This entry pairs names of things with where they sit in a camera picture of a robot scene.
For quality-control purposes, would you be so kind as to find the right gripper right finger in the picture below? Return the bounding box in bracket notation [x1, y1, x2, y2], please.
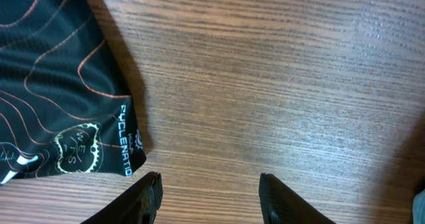
[258, 173, 335, 224]

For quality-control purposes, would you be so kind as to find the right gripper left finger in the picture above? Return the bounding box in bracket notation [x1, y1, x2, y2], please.
[82, 171, 163, 224]

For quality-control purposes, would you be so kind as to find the black orange-patterned cycling jersey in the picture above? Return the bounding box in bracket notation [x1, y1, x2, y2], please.
[1, 0, 146, 183]

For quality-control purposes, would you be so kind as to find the grey mesh garment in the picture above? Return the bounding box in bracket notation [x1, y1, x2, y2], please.
[412, 190, 425, 224]

